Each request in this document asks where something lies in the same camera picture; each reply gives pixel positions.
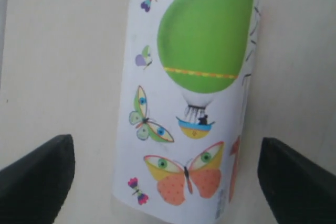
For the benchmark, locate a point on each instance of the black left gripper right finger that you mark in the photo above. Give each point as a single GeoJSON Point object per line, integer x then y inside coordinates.
{"type": "Point", "coordinates": [296, 189]}

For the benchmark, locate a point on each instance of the small colourful drink carton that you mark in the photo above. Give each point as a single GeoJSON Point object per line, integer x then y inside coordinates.
{"type": "Point", "coordinates": [186, 74]}

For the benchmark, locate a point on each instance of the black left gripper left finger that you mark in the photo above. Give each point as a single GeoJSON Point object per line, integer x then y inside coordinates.
{"type": "Point", "coordinates": [35, 187]}

